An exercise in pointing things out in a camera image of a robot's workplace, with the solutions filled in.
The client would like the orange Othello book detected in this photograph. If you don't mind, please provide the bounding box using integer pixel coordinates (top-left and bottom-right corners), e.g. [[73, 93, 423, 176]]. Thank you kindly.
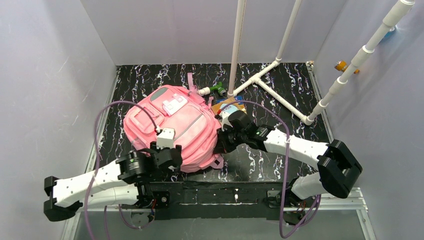
[[211, 101, 247, 115]]

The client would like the blue storey house book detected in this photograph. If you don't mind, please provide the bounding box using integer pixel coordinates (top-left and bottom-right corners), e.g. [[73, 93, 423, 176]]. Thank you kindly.
[[216, 96, 244, 104]]

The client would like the pink student backpack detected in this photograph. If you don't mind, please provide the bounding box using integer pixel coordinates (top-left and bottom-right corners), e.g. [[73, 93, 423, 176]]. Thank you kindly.
[[123, 73, 224, 173]]

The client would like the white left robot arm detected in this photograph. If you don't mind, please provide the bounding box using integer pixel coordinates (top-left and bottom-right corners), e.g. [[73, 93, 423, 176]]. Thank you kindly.
[[43, 142, 183, 222]]

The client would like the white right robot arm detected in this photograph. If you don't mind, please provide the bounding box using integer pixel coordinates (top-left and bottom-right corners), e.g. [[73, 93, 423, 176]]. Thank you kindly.
[[213, 110, 363, 202]]

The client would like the green white pipe fitting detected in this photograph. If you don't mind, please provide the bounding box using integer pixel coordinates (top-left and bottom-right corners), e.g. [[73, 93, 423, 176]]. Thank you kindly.
[[197, 81, 227, 97]]

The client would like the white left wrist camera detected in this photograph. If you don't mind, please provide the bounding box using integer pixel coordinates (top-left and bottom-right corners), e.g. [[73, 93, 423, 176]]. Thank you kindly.
[[156, 127, 175, 149]]

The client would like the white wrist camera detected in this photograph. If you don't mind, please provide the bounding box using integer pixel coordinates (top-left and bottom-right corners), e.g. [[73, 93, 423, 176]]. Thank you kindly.
[[156, 127, 175, 149], [216, 111, 233, 130]]

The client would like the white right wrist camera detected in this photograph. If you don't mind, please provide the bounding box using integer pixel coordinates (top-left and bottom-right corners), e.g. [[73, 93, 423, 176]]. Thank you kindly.
[[216, 111, 233, 130]]

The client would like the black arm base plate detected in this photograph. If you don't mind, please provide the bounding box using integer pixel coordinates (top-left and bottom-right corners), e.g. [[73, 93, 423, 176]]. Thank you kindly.
[[145, 181, 319, 222]]

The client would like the orange yellow wall knob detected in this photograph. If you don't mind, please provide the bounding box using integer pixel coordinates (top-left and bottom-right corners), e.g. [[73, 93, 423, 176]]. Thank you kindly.
[[334, 60, 348, 72]]

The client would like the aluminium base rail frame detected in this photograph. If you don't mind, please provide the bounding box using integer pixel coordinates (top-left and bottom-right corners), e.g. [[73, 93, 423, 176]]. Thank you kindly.
[[62, 61, 371, 240]]

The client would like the white PVC pipe frame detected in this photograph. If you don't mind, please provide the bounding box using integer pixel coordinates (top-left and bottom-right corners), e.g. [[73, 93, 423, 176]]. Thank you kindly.
[[226, 0, 417, 126]]

